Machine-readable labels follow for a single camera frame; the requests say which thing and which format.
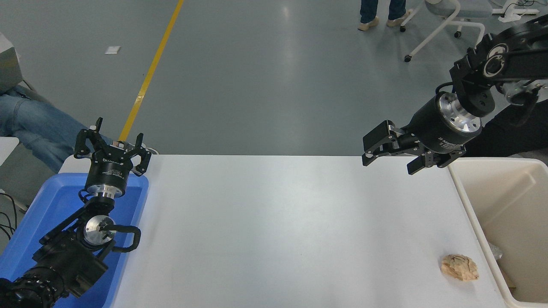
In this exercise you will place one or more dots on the tan paper ball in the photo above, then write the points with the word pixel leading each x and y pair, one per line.
pixel 459 267

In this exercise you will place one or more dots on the person beside bin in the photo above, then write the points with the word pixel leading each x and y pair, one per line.
pixel 513 137

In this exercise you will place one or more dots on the white power strip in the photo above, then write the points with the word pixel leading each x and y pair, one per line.
pixel 511 16

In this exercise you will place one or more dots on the standing person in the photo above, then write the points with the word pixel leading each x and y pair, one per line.
pixel 368 13

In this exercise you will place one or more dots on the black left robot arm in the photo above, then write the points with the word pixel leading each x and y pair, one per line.
pixel 64 256

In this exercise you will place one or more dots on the small white side table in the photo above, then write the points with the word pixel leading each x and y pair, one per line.
pixel 6 147

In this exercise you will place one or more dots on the crumpled clear plastic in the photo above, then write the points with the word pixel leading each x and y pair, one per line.
pixel 495 252

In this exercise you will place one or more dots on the blue plastic tray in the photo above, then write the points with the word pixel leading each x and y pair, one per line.
pixel 47 205

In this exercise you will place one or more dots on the large pale bin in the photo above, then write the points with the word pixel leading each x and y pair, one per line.
pixel 492 192

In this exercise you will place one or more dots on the seated person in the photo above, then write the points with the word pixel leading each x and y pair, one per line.
pixel 38 124

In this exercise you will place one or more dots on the white wheeled chair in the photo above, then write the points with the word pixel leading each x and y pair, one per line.
pixel 449 19

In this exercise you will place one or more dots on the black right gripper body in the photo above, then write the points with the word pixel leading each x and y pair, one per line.
pixel 428 128

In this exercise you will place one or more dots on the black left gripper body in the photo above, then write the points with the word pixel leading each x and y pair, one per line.
pixel 108 171

